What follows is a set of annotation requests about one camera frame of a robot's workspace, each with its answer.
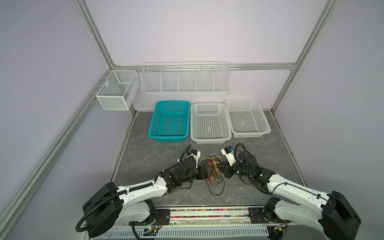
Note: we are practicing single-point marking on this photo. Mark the aluminium cage frame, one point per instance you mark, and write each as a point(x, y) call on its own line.
point(19, 204)

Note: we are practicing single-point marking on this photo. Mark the white wire wall shelf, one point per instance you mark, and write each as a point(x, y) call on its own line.
point(186, 78)

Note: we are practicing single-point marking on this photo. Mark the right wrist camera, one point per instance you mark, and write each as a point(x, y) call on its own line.
point(228, 152)

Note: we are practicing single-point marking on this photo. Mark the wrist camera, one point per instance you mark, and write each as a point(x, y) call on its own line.
point(228, 152)
point(195, 155)

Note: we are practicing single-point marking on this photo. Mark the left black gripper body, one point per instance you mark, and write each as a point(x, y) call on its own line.
point(193, 176)

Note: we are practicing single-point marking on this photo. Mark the middle white plastic basket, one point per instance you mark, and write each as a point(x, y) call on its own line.
point(210, 123)

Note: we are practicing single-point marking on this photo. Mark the white plastic basket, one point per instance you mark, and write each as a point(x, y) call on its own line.
point(248, 119)
point(210, 123)

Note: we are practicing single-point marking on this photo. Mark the front aluminium rail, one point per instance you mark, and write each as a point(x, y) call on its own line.
point(210, 214)

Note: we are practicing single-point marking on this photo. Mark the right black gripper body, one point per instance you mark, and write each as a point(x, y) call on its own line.
point(236, 169)

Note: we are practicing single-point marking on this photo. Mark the right white plastic basket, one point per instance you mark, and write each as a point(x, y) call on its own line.
point(248, 119)

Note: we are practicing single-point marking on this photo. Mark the white slotted cable duct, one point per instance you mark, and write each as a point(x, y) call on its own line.
point(186, 233)

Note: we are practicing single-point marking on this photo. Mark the white mesh wall box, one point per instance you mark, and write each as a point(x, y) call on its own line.
point(118, 90)

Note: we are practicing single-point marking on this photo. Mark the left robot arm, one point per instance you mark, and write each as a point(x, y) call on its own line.
point(113, 204)

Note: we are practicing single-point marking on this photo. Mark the teal plastic basket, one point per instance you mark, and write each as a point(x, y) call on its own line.
point(171, 121)

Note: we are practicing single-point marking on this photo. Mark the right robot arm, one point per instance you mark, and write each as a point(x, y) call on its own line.
point(331, 213)

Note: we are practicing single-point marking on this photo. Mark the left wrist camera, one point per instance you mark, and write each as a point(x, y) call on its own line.
point(195, 155)

